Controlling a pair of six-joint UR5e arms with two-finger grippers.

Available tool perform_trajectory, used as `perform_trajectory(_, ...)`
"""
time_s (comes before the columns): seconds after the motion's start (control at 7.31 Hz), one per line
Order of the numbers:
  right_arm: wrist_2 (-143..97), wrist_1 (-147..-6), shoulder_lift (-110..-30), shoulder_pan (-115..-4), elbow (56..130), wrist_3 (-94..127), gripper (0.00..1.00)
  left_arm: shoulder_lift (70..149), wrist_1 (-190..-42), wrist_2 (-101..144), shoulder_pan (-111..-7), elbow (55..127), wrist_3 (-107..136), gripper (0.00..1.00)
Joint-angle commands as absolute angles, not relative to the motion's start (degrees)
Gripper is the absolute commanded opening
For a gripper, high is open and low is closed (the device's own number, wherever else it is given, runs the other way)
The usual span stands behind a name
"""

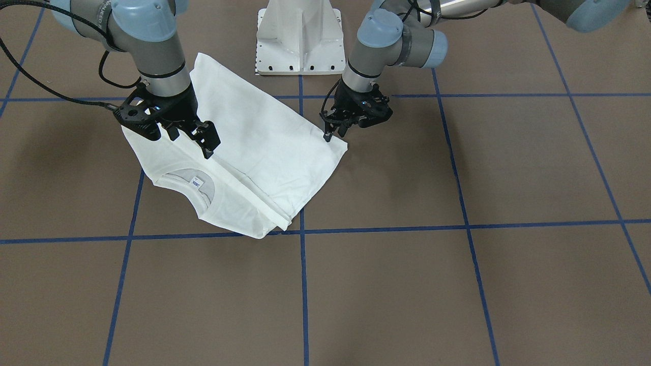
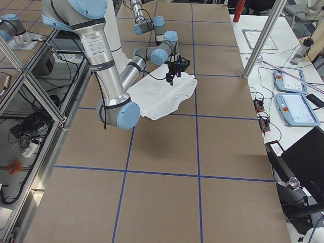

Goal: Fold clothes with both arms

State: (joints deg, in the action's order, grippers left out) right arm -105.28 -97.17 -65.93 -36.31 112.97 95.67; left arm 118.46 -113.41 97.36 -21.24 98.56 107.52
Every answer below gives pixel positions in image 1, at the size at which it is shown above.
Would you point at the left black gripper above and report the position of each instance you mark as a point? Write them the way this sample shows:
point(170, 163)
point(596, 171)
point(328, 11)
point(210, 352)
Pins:
point(350, 99)

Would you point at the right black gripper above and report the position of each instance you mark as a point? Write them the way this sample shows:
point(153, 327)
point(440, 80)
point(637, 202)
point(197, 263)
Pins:
point(181, 107)

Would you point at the white long-sleeve printed shirt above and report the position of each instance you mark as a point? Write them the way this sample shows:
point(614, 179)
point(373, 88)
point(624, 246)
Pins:
point(271, 161)

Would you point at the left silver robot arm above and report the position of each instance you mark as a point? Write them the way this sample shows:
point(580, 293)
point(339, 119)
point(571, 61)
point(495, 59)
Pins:
point(392, 33)

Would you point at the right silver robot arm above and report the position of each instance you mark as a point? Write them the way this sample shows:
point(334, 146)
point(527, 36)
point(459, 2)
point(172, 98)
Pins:
point(144, 29)

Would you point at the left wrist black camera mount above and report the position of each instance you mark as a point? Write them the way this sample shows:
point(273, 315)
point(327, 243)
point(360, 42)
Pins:
point(373, 108)

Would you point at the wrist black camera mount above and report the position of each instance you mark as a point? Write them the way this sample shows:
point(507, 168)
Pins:
point(373, 108)
point(138, 113)

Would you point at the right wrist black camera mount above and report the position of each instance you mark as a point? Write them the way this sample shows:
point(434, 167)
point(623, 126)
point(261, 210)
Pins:
point(138, 113)

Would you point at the white camera post with base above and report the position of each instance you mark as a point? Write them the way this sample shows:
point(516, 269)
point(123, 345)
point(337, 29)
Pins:
point(303, 38)

